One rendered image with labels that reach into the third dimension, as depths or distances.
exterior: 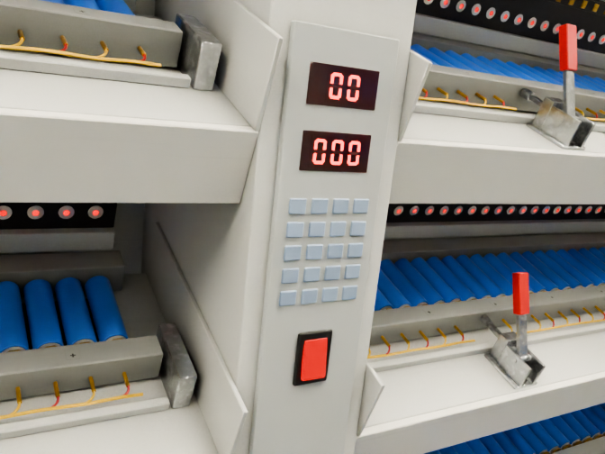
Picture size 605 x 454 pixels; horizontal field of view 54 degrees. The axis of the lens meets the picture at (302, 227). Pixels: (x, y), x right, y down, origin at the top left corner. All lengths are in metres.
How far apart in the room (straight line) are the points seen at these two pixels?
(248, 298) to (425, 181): 0.14
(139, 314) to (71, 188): 0.18
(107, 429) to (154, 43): 0.23
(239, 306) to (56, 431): 0.13
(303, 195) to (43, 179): 0.13
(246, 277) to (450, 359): 0.25
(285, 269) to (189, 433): 0.12
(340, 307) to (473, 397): 0.18
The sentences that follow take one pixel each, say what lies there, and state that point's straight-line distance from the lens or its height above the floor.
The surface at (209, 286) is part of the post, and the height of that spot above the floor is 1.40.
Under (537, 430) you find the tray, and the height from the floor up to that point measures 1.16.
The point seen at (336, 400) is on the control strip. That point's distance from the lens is 0.40.
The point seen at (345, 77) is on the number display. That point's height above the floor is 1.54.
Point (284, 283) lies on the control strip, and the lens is 0.34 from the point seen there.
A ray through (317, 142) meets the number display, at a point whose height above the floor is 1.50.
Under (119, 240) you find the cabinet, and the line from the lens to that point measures 0.52.
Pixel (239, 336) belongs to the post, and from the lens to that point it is 0.35.
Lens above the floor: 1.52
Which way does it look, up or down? 12 degrees down
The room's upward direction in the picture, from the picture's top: 6 degrees clockwise
